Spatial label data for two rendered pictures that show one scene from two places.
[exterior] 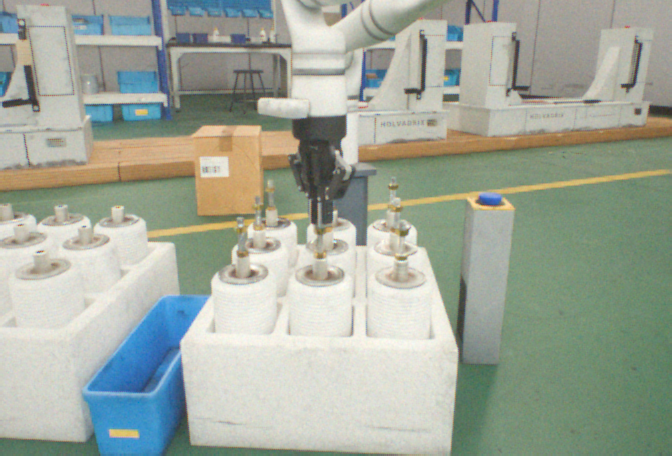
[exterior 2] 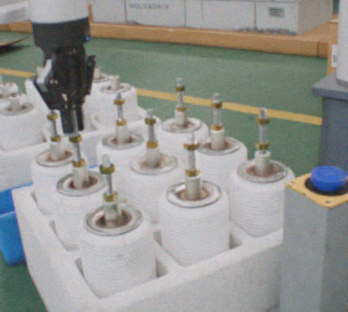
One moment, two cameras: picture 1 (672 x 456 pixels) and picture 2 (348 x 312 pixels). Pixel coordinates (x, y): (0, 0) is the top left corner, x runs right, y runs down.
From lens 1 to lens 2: 0.76 m
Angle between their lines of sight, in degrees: 56
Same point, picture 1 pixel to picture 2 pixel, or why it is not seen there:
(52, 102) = not seen: outside the picture
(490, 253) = (301, 258)
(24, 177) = (246, 39)
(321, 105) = (32, 12)
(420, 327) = (100, 279)
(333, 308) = (62, 217)
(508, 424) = not seen: outside the picture
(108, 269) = not seen: hidden behind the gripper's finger
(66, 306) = (14, 139)
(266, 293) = (52, 180)
